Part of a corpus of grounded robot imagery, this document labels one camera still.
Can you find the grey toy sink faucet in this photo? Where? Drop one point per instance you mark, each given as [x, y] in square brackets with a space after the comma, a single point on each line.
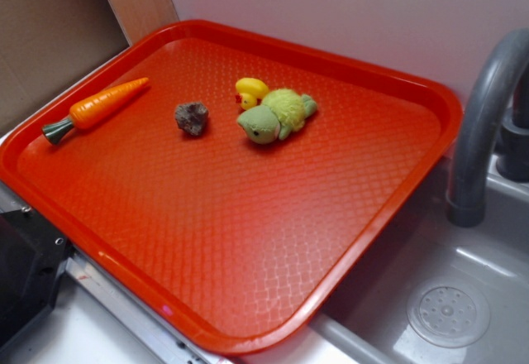
[477, 140]

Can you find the brown cardboard panel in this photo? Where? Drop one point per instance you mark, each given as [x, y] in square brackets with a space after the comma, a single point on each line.
[48, 45]

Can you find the grey plastic sink basin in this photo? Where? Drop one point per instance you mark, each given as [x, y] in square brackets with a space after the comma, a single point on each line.
[427, 291]

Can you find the green plush turtle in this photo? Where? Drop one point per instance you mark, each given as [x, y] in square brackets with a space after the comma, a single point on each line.
[281, 112]

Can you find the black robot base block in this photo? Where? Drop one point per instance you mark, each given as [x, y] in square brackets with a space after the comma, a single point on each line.
[33, 259]

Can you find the brown grey rock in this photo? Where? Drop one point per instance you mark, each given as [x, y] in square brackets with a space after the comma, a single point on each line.
[192, 118]

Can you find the red plastic serving tray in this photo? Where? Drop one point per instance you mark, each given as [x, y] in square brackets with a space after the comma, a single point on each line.
[234, 243]

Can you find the yellow rubber duck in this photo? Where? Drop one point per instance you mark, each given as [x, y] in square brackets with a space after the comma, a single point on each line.
[250, 92]

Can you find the orange toy carrot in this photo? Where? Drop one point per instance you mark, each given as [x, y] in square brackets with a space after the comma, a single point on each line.
[92, 110]

